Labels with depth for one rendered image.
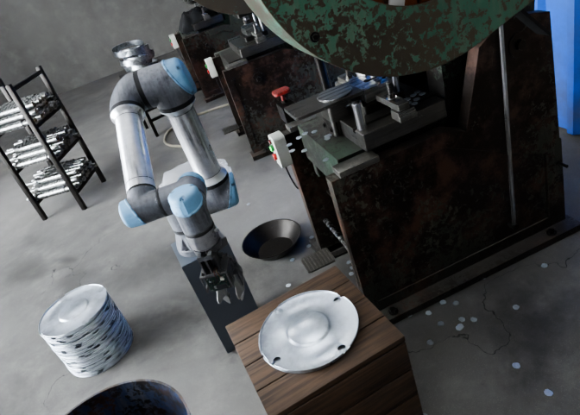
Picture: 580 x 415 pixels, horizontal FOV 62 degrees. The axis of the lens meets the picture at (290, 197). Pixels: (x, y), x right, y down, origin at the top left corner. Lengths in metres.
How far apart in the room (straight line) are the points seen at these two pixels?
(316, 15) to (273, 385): 0.91
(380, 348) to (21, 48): 7.54
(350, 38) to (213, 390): 1.31
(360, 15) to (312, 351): 0.85
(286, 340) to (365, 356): 0.23
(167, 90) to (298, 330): 0.78
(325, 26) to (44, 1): 7.22
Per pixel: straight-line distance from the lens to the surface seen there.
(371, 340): 1.34
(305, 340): 1.37
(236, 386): 1.85
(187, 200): 1.10
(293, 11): 1.10
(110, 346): 2.18
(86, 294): 2.26
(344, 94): 1.65
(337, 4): 1.13
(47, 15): 8.19
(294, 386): 1.31
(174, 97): 1.44
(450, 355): 1.73
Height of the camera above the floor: 1.35
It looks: 30 degrees down
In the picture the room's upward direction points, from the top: 19 degrees counter-clockwise
